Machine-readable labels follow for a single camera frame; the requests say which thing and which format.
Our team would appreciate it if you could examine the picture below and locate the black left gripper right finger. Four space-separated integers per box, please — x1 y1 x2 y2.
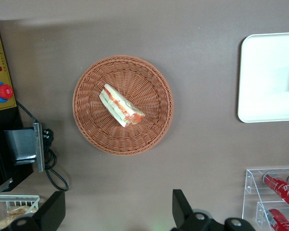
171 189 256 231

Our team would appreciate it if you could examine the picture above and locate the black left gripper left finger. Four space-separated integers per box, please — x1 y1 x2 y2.
11 191 66 231

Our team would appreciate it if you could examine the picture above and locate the triangle sandwich with ham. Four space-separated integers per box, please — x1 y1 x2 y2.
98 83 146 128

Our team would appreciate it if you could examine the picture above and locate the round brown wicker basket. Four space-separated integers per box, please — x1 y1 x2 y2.
72 55 175 156

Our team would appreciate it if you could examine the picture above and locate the cream rectangular tray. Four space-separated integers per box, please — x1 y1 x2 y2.
237 32 289 123

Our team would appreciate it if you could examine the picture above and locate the bagged rice cracker pack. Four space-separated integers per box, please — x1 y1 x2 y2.
6 205 39 217
0 216 16 231

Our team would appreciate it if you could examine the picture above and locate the silver metal bar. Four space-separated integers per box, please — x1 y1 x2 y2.
0 177 14 200

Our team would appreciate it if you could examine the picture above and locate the grey metal chute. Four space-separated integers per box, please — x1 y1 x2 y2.
3 122 45 173

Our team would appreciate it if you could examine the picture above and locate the clear acrylic bottle rack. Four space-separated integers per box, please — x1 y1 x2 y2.
242 167 289 231

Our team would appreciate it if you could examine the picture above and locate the red emergency stop button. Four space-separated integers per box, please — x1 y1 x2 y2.
0 81 14 102

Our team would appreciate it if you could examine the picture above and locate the yellow control panel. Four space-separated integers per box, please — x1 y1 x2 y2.
0 24 17 113

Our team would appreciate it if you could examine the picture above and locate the white wire rack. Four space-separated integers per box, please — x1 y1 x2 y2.
0 194 41 231

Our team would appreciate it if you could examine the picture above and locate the black power cable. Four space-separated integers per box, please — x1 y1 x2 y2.
15 100 69 192

